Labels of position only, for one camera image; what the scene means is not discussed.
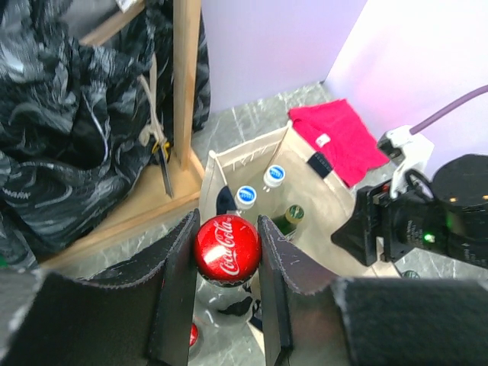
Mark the wooden clothes rack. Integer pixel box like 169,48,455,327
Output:
41,1,204,268

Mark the pink folded t-shirt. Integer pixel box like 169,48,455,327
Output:
288,99,389,187

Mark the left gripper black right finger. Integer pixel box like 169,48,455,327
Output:
258,217,487,365

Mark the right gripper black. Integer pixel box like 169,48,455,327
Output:
331,182,448,266

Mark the green Perrier bottle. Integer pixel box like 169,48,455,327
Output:
271,204,305,242

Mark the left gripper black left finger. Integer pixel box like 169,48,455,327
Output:
1,210,201,365

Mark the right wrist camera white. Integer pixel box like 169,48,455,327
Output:
377,125,435,199

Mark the Coca-Cola glass bottle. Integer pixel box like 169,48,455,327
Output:
189,323,199,348
194,214,262,327

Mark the cream canvas tote bag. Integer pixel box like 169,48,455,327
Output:
199,127,398,365

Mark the dark patterned hanging shirt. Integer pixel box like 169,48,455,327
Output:
0,0,211,264

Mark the clear Chang soda bottle right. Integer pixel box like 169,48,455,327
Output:
401,270,420,278

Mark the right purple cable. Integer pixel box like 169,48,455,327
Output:
410,84,488,135

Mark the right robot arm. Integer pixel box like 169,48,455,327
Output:
331,154,487,268

